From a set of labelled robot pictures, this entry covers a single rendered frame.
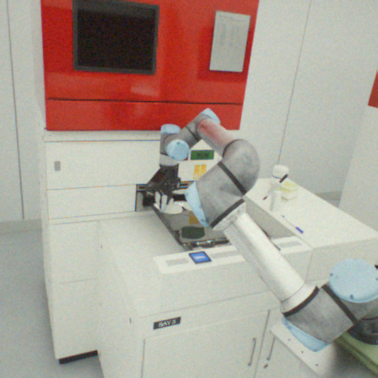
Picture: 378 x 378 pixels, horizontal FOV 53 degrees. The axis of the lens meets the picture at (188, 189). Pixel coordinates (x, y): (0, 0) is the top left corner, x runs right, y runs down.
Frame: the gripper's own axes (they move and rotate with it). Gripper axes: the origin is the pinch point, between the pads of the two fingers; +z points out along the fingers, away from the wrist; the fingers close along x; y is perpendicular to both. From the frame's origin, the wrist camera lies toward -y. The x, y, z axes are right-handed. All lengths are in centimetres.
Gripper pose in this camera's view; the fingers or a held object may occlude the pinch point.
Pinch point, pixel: (160, 210)
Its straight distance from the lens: 156.9
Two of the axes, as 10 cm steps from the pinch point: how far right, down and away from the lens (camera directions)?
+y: 6.0, -2.5, 7.6
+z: -1.0, 9.2, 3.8
